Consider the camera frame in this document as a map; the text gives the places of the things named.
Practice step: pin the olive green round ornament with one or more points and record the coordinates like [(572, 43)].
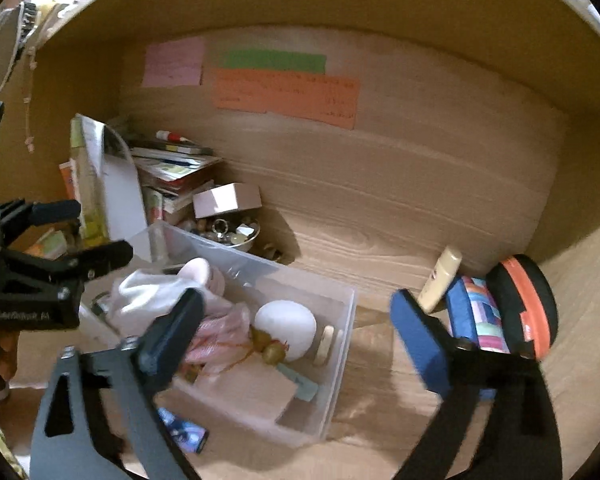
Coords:
[(274, 352)]

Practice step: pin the clear plastic bin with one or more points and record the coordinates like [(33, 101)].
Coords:
[(330, 320)]

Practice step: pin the blue printed packet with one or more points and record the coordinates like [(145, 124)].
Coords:
[(185, 432)]

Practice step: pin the orange white book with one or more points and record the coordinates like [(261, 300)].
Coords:
[(67, 180)]

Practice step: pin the small pale pink box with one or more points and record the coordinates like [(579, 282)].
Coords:
[(225, 197)]

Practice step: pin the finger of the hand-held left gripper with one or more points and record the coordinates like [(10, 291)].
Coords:
[(55, 211), (102, 256)]

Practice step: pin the blue patchwork pencil case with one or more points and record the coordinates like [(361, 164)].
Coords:
[(480, 315)]

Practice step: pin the printed white paper sheet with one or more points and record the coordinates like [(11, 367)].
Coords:
[(92, 140)]

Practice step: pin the white egg-shaped ball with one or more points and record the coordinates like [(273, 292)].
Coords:
[(285, 325)]

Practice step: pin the brown cardboard piece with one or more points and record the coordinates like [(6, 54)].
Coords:
[(250, 390)]

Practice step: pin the red white glue stick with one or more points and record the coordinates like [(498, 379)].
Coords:
[(172, 136)]

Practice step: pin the white pink round cup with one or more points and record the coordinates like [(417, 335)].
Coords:
[(195, 270)]

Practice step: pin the orange paper note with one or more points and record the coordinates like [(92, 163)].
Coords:
[(285, 95)]

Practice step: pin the pile of small trinkets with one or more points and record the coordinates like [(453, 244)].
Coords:
[(220, 230)]

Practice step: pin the pink plastic bag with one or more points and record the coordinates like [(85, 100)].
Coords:
[(220, 330)]

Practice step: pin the black orange zip case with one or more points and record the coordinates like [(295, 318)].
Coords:
[(510, 290)]

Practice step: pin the black brush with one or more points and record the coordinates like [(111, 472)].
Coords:
[(28, 15)]

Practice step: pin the green paper note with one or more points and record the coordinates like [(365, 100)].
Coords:
[(275, 61)]

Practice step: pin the pink paper note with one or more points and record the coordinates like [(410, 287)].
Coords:
[(172, 62)]

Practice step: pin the white cloth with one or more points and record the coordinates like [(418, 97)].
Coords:
[(145, 295)]

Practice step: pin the cream tube bottle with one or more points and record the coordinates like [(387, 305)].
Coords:
[(442, 275)]

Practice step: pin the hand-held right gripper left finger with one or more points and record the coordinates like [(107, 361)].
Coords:
[(175, 330)]

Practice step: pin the lime green book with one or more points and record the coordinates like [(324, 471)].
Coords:
[(92, 200)]

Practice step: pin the white bowl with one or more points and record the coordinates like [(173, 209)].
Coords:
[(242, 246)]

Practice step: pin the cream oval bar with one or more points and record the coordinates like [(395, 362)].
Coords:
[(325, 345)]

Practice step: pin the teal paper card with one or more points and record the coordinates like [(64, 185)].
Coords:
[(302, 387)]

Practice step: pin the stack of books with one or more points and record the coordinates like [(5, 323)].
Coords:
[(175, 170)]

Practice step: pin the green orange booklet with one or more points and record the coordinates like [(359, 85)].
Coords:
[(50, 245)]

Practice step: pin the white file holder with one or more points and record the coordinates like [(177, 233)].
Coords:
[(125, 200)]

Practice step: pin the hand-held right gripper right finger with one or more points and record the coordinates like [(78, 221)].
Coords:
[(420, 345)]

